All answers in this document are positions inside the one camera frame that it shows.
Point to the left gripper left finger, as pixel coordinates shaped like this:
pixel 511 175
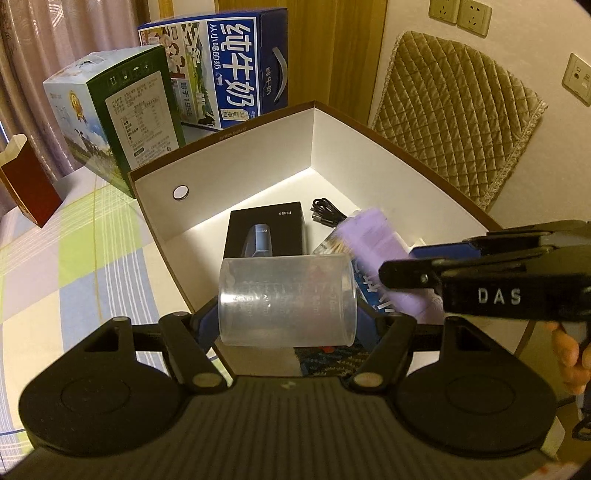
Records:
pixel 186 338

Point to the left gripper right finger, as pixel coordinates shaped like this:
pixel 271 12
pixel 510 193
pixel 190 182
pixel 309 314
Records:
pixel 390 337

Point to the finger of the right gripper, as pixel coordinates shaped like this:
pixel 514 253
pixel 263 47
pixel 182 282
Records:
pixel 443 251
pixel 415 274

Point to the purple cream tube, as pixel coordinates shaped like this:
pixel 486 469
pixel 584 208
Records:
pixel 371 240

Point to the clear plastic cup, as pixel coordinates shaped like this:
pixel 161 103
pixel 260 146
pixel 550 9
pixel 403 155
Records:
pixel 287 301

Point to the black shaver box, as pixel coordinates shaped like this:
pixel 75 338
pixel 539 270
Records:
pixel 267 231

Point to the white hair claw clip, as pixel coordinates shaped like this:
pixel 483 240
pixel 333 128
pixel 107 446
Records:
pixel 417 244

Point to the bag of cotton swabs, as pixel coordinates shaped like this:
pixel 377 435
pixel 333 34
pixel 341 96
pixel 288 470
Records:
pixel 331 218

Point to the person's right hand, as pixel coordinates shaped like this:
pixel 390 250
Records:
pixel 573 362

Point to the blue white toothpaste box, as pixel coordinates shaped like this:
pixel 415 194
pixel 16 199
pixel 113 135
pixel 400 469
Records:
pixel 371 292

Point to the brown cardboard storage box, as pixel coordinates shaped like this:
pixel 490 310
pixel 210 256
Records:
pixel 296 154

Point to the quilted chair cushion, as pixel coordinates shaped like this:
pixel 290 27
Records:
pixel 457 111

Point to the dark red gift box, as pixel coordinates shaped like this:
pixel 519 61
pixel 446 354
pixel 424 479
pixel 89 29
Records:
pixel 26 181

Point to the green milk carton box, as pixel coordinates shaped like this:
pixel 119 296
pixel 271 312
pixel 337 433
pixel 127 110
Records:
pixel 116 111

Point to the wooden door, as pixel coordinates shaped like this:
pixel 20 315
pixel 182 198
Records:
pixel 334 49

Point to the blue milk carton box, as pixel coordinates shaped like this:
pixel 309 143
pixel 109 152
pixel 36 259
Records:
pixel 225 68

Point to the beige curtain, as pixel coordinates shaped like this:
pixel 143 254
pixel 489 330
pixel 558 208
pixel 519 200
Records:
pixel 38 38

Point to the single wall socket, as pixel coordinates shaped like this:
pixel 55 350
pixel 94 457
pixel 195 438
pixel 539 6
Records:
pixel 577 78

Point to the double wall socket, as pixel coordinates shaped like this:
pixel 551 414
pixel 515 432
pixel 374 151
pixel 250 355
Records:
pixel 469 15

